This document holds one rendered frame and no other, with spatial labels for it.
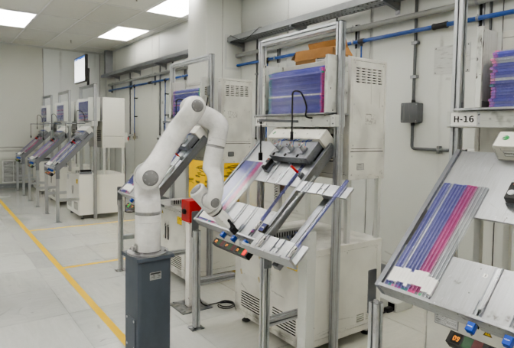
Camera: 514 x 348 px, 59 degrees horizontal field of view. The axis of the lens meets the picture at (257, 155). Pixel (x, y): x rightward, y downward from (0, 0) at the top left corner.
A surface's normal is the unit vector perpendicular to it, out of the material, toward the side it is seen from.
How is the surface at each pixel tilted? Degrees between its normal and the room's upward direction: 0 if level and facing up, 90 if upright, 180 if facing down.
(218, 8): 90
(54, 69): 90
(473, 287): 44
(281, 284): 90
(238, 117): 90
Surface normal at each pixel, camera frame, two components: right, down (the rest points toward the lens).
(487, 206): -0.56, -0.70
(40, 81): 0.58, 0.05
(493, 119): -0.82, 0.02
